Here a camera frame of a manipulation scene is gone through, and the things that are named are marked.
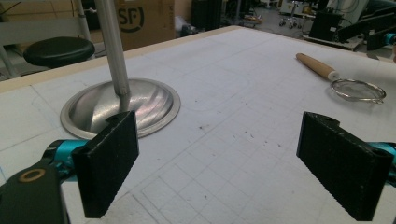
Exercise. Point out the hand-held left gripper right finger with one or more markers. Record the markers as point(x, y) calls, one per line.
point(342, 168)

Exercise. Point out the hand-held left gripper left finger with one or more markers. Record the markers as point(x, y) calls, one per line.
point(106, 165)

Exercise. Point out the black box on table edge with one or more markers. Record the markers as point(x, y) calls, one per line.
point(325, 25)

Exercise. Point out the wheeled chair base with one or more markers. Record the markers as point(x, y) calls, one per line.
point(291, 21)

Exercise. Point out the black round stool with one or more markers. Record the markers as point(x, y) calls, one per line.
point(59, 51)

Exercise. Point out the brown cardboard box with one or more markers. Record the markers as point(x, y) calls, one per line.
point(146, 21)

